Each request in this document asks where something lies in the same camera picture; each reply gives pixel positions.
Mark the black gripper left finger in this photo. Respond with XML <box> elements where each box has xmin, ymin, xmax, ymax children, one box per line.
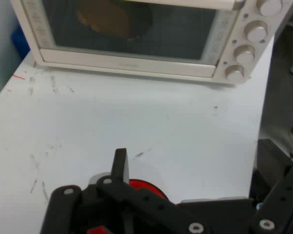
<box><xmin>40</xmin><ymin>148</ymin><xmax>212</xmax><ymax>234</ymax></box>

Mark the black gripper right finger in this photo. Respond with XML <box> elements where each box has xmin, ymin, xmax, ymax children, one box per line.
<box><xmin>250</xmin><ymin>162</ymin><xmax>293</xmax><ymax>234</ymax></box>

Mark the glass oven door with handle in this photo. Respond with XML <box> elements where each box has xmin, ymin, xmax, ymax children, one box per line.
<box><xmin>21</xmin><ymin>0</ymin><xmax>238</xmax><ymax>78</ymax></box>

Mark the silver oven knob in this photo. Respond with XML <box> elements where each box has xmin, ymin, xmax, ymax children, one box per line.
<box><xmin>244</xmin><ymin>20</ymin><xmax>269</xmax><ymax>43</ymax></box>
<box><xmin>257</xmin><ymin>0</ymin><xmax>284</xmax><ymax>17</ymax></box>
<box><xmin>233</xmin><ymin>44</ymin><xmax>256</xmax><ymax>64</ymax></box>
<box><xmin>224</xmin><ymin>64</ymin><xmax>245</xmax><ymax>82</ymax></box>

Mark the brown bread loaf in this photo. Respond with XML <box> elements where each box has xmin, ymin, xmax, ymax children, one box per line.
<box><xmin>75</xmin><ymin>4</ymin><xmax>153</xmax><ymax>40</ymax></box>

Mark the cream toaster oven body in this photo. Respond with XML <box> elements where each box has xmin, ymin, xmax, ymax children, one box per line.
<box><xmin>11</xmin><ymin>0</ymin><xmax>293</xmax><ymax>86</ymax></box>

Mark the blue plastic bin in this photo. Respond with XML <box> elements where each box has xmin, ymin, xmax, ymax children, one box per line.
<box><xmin>11</xmin><ymin>26</ymin><xmax>31</xmax><ymax>59</ymax></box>

